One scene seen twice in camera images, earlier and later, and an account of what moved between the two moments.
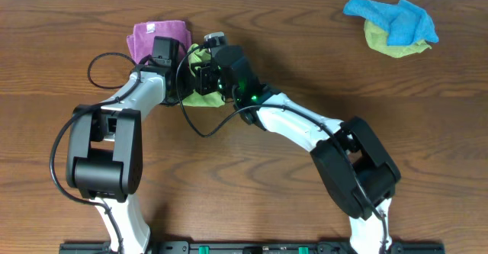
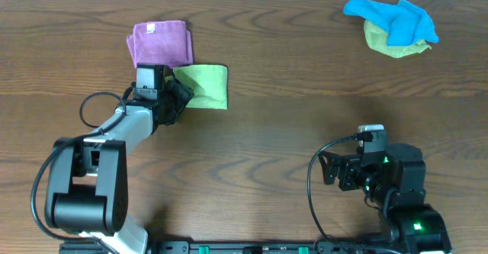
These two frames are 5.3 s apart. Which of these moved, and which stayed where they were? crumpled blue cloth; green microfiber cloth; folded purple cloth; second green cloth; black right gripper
Moved: black right gripper; green microfiber cloth
Stayed: folded purple cloth; crumpled blue cloth; second green cloth
